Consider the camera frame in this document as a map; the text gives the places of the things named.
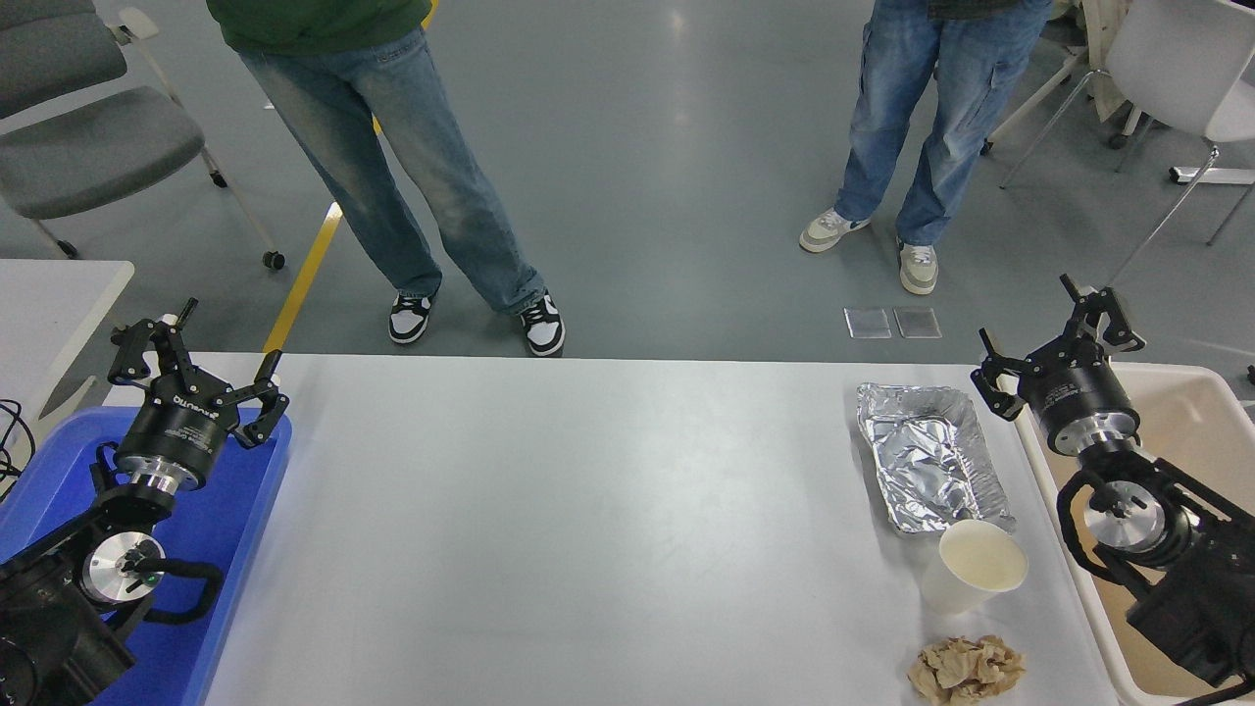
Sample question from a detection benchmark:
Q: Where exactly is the white wheeled chair frame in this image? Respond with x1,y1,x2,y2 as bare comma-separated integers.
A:
980,44,1153,153

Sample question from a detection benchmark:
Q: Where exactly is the blue plastic tray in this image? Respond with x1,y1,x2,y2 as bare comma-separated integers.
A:
0,407,293,706

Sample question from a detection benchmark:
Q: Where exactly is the white paper cup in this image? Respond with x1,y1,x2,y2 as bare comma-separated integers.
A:
920,519,1029,617

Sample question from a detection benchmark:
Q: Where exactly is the beige jacket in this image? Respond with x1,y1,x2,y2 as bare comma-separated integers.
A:
1077,0,1143,124

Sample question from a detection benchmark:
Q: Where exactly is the grey wheeled office chair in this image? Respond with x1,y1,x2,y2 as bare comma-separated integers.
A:
0,0,287,272

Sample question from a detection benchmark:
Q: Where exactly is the white shell chair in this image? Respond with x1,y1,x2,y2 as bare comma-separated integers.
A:
1000,0,1255,290

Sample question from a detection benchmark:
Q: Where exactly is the white side table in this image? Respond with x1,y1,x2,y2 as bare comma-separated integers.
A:
0,260,135,442

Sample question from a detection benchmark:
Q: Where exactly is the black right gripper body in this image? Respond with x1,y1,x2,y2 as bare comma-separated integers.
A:
1018,343,1141,455

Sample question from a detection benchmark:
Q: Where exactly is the black cable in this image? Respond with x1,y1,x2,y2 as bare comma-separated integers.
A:
0,397,38,496

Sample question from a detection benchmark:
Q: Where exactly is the foil tray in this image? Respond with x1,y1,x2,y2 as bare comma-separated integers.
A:
856,382,1018,537

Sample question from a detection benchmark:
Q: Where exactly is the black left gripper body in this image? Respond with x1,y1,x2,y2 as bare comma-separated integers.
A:
115,370,242,489

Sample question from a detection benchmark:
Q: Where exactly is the large pale plastic bin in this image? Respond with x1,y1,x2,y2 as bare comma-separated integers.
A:
998,363,1255,706

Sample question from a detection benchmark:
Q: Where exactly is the tan paper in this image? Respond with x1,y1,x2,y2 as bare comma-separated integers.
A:
907,635,1028,706

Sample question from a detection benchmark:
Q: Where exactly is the person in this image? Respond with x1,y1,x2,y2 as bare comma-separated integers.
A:
799,0,1055,296
206,0,567,357

